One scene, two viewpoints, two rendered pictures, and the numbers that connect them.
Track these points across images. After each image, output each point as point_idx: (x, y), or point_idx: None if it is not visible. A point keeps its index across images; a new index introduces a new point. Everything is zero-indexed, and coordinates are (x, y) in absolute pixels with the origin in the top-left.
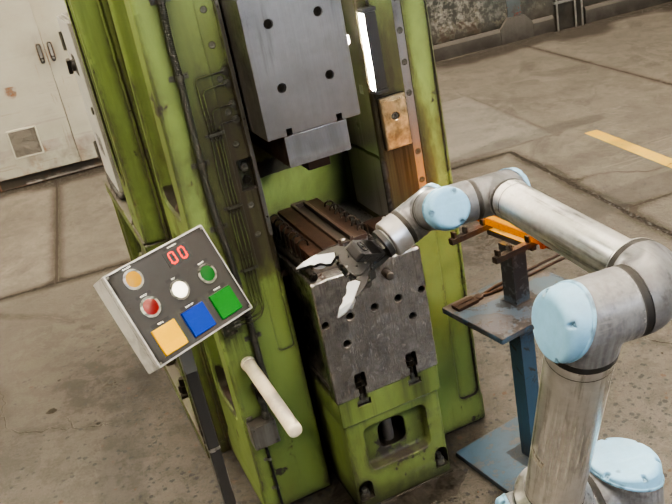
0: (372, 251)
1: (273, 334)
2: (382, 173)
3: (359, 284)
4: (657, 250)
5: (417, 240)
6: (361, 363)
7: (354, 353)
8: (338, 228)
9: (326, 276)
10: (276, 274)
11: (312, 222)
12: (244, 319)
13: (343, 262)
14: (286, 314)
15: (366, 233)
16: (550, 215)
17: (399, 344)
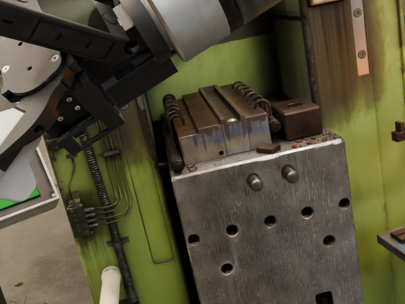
0: (56, 11)
1: (146, 242)
2: (304, 40)
3: (18, 121)
4: None
5: (235, 9)
6: (248, 299)
7: (238, 283)
8: (232, 107)
9: (198, 168)
10: (150, 164)
11: (208, 102)
12: (102, 218)
13: (2, 58)
14: (164, 218)
15: (266, 113)
16: None
17: (307, 279)
